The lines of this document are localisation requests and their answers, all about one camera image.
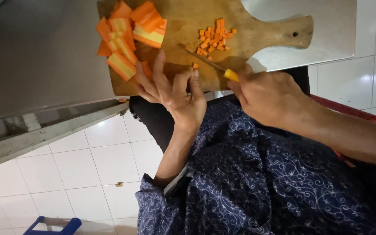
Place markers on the person's right hand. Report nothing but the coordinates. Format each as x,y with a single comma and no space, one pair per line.
269,98

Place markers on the person's left hand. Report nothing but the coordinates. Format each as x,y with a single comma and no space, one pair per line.
183,104

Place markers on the person's right fingers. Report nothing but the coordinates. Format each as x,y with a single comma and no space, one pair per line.
242,83

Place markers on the carrot strips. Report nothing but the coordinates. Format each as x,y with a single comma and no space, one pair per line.
147,70

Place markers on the pile of diced carrot cubes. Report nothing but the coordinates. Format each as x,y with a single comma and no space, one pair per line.
215,36

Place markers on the wooden cutting board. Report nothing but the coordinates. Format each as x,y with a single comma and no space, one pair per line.
188,22

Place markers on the blue patterned garment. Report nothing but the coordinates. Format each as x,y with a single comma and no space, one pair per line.
256,182

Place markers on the red mesh stool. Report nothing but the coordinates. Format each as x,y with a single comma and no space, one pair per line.
348,110

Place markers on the carrot scrap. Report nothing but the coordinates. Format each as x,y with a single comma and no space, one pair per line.
119,184
123,100

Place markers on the pile of carrot sticks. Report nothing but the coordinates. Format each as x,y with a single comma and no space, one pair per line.
126,36

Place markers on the blue plastic stool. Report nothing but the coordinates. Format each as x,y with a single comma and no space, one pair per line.
67,226

